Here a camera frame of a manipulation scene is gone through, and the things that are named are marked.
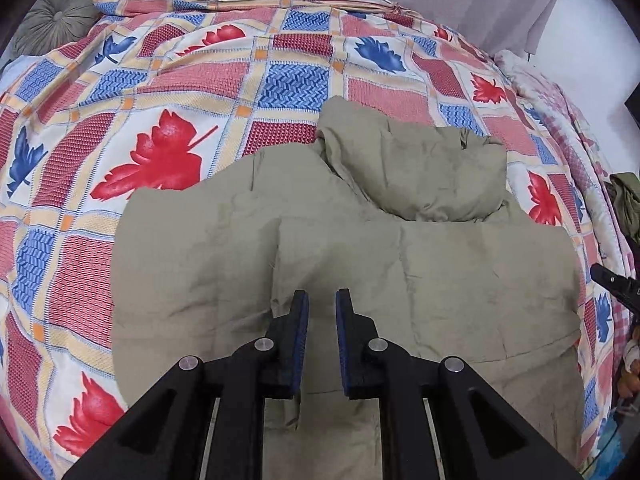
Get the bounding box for pink plaid folded blanket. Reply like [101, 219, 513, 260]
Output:
[491, 48, 639, 281]

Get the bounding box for khaki puffer jacket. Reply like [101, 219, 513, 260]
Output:
[111, 96, 584, 479]

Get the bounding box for patchwork leaf pattern quilt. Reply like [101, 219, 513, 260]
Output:
[1, 0, 603, 479]

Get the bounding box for grey round pleated cushion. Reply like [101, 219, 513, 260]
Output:
[9, 0, 101, 60]

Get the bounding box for person's right hand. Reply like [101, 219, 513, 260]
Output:
[617, 325, 640, 399]

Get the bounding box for olive green garment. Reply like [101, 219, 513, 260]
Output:
[606, 172, 640, 244]

